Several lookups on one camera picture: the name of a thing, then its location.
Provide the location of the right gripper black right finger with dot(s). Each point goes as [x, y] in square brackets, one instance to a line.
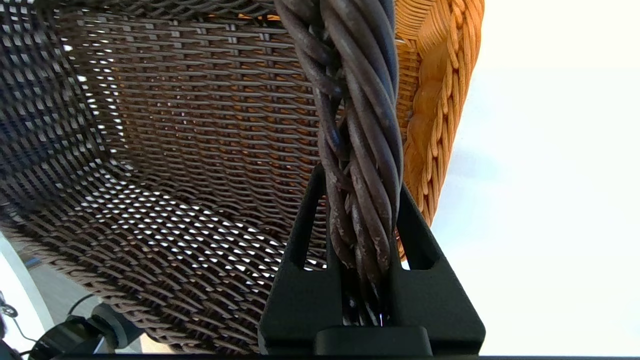
[435, 295]

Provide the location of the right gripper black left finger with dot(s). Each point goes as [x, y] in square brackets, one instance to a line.
[300, 300]

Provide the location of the dark brown wicker basket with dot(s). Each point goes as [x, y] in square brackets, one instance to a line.
[360, 125]

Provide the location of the orange wicker basket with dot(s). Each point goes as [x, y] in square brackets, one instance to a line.
[440, 100]

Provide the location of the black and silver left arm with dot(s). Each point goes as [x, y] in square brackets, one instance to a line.
[70, 335]

